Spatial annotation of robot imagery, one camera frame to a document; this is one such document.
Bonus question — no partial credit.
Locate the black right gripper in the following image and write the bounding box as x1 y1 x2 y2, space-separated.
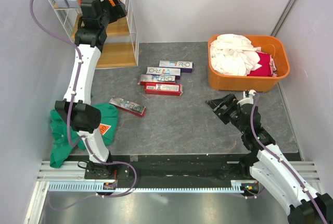
204 92 247 134

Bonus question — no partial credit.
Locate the red barcode toothpaste box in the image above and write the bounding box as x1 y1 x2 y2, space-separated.
144 83 183 96

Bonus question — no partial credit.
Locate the red silver R&O box front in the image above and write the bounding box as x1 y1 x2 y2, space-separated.
109 97 146 117

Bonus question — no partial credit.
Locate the red silver r&o box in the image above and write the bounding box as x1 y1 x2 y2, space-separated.
138 74 176 85
109 97 146 117

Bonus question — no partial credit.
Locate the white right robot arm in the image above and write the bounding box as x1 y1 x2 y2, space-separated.
205 90 332 223

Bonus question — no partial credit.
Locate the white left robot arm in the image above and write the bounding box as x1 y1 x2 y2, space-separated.
55 0 126 179

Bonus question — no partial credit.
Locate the orange plastic basin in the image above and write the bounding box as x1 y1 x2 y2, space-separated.
207 35 290 92

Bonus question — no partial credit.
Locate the purple silver R&O box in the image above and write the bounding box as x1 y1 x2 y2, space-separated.
159 60 195 73

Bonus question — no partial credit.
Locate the white cloth in basin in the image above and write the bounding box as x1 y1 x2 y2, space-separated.
210 34 262 76

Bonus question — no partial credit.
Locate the purple silver toothpaste box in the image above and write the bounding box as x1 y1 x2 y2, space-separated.
146 67 181 80

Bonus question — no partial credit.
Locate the red cloth in basin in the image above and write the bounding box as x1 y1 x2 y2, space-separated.
247 52 277 77

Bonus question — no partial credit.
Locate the green cloth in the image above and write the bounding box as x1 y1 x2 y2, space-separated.
49 103 119 168

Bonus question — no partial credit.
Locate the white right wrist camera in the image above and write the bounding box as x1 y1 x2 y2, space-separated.
237 90 260 106

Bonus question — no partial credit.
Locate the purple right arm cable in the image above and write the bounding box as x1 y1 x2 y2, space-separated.
249 92 328 224

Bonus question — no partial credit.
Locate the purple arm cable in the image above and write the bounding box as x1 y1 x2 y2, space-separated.
30 0 137 183
249 92 328 224

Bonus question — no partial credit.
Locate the white wire wooden shelf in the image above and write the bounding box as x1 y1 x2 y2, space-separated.
48 0 139 69

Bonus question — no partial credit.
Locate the aluminium cable duct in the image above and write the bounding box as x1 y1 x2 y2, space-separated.
48 181 249 194

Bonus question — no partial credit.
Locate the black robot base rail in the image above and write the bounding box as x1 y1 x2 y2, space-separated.
84 153 258 189

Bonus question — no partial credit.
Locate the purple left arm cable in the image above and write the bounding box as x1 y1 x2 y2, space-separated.
30 0 137 183

